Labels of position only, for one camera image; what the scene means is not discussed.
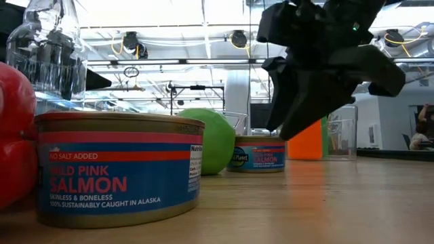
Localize green apple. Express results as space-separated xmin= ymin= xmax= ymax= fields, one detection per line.
xmin=178 ymin=107 xmax=237 ymax=176

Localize thin black vertical pole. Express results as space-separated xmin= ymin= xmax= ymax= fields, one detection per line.
xmin=248 ymin=0 xmax=252 ymax=136

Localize salmon can gold lid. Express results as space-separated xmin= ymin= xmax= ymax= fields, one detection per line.
xmin=226 ymin=135 xmax=286 ymax=174
xmin=33 ymin=111 xmax=206 ymax=228

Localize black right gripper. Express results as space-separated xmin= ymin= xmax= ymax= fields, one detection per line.
xmin=256 ymin=0 xmax=406 ymax=141

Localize clear water bottle white cap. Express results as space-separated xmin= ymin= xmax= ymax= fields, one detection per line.
xmin=5 ymin=0 xmax=88 ymax=113

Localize person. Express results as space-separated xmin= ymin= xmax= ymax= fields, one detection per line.
xmin=409 ymin=103 xmax=434 ymax=151

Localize black ceiling cord reel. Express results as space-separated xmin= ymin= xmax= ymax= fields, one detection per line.
xmin=384 ymin=28 xmax=404 ymax=48
xmin=122 ymin=30 xmax=149 ymax=60
xmin=230 ymin=29 xmax=250 ymax=49

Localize green squeeze bottle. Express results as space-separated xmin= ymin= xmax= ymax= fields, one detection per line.
xmin=320 ymin=115 xmax=330 ymax=159

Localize orange squeeze bottle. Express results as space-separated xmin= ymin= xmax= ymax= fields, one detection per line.
xmin=287 ymin=119 xmax=323 ymax=160

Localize red bell pepper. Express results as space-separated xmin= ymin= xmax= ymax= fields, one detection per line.
xmin=0 ymin=62 xmax=38 ymax=211

